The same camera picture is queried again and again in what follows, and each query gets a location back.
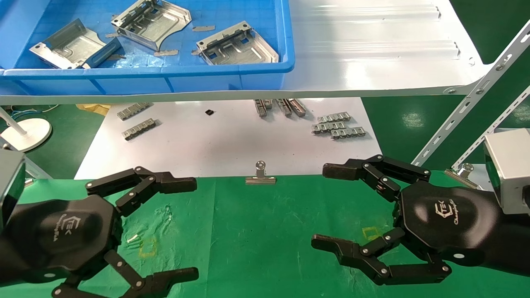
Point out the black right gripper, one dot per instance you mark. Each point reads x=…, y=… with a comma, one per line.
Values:
x=447, y=219

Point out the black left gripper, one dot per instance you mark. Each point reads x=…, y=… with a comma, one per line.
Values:
x=62, y=236

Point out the grey metal housing part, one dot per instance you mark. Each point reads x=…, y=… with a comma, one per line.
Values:
x=161, y=25

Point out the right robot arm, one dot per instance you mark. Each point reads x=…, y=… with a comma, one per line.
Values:
x=515, y=244

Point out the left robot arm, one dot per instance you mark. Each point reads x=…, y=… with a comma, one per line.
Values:
x=5, y=260

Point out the small ribbed metal part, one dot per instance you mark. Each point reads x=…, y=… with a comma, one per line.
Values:
x=297, y=106
x=260, y=108
x=348, y=133
x=139, y=128
x=334, y=117
x=284, y=107
x=327, y=127
x=268, y=103
x=133, y=111

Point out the green table cloth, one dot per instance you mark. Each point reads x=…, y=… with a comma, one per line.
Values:
x=269, y=231

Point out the silver binder clip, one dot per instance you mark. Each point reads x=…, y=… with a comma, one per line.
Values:
x=260, y=179
x=466, y=169
x=29, y=181

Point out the yellow bag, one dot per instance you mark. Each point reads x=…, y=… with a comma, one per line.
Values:
x=93, y=108

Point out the white metal shelf board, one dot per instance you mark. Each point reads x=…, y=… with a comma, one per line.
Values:
x=372, y=62

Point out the blue plastic bin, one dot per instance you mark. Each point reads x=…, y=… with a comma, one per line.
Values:
x=145, y=78

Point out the perforated white brace bar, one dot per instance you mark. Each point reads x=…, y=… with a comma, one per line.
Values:
x=497, y=124
x=472, y=97

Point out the white round-base stand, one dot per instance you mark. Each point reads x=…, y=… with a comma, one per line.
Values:
x=29, y=132

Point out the metal part with blue windows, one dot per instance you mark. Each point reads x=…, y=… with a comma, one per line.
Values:
x=240, y=49

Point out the metal part with dark flange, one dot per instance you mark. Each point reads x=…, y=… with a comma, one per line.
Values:
x=70, y=45

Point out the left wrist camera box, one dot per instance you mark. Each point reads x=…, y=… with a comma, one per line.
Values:
x=10, y=186

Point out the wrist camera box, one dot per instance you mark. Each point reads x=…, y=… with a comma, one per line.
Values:
x=509, y=165
x=10, y=186

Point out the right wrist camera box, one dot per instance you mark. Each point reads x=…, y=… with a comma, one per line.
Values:
x=509, y=165

